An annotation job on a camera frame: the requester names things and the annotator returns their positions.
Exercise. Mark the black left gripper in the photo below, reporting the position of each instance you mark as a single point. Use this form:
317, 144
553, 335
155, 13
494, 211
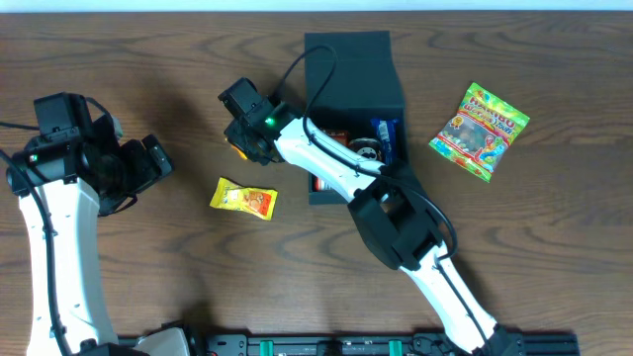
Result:
149, 158

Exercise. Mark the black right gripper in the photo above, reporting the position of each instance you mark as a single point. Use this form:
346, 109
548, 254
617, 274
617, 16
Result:
238, 131

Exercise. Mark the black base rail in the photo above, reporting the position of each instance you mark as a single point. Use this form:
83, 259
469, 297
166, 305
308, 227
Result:
395, 345

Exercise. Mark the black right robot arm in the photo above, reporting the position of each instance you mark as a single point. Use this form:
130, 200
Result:
395, 219

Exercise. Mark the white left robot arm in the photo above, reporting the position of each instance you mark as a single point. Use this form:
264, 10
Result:
70, 313

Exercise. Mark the small Pringles can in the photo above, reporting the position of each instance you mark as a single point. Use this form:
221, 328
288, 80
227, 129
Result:
366, 147

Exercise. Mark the yellow candy packet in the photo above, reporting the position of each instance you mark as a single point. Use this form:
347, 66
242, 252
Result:
241, 154
255, 201

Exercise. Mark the Haribo gummy worms bag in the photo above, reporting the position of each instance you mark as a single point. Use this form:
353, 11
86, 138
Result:
480, 133

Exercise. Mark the black gift box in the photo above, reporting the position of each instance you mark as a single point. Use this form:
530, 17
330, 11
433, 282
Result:
350, 79

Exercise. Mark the blue cookie packet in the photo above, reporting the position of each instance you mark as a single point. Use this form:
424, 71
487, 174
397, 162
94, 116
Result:
386, 132

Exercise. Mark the red snack box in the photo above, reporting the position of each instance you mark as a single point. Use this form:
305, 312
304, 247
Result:
343, 138

